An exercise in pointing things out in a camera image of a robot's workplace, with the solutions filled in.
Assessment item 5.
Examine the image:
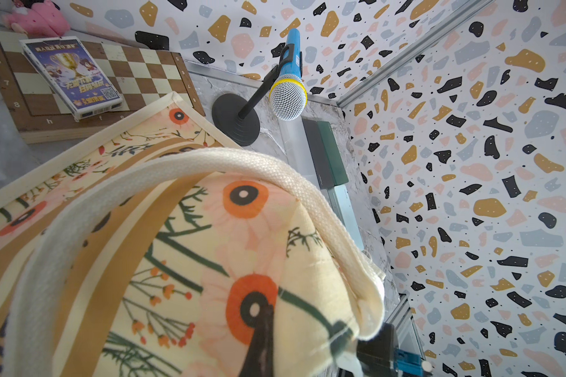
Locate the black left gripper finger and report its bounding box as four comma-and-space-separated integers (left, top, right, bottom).
239, 303, 275, 377

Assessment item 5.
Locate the cream floral canvas tote bag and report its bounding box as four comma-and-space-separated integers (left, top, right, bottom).
0, 93, 385, 376

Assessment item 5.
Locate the dark green pencil case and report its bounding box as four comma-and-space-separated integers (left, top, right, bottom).
317, 121, 349, 186

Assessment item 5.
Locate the black microphone stand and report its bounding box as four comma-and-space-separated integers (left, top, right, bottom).
212, 44, 296, 147

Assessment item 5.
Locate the blue toy microphone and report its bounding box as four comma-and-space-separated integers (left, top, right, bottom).
269, 28, 308, 121

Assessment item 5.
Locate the wooden chess board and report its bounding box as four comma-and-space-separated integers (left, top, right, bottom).
0, 31, 205, 144

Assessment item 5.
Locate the purple card box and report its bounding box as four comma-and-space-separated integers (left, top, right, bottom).
20, 37, 124, 122

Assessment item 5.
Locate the small pink pig toy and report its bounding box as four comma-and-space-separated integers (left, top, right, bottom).
3, 0, 71, 38

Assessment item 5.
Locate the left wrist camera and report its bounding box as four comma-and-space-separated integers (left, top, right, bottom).
357, 323, 433, 376

